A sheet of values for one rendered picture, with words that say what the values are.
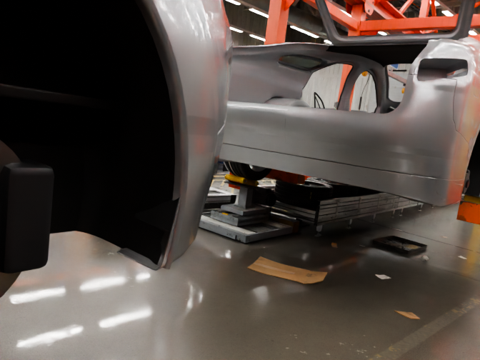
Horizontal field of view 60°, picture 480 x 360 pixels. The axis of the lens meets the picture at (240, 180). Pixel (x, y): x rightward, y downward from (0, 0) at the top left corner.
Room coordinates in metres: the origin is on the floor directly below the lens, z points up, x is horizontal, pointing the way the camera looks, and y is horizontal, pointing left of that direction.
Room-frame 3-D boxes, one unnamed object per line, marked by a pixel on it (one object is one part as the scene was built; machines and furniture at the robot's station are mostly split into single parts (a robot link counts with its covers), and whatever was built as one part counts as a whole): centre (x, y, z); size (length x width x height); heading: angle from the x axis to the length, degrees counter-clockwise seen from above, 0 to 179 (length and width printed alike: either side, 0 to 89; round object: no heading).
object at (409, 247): (4.38, -1.80, 0.02); 0.52 x 0.42 x 0.04; 136
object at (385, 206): (5.49, -1.30, 0.14); 2.47 x 0.85 x 0.27; 141
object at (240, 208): (4.27, -0.08, 0.32); 0.40 x 0.30 x 0.28; 141
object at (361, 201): (5.23, -1.61, 0.28); 2.47 x 0.06 x 0.22; 141
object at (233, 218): (4.23, -0.05, 0.13); 0.50 x 0.36 x 0.10; 141
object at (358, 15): (6.29, -1.37, 1.75); 0.20 x 0.18 x 2.45; 51
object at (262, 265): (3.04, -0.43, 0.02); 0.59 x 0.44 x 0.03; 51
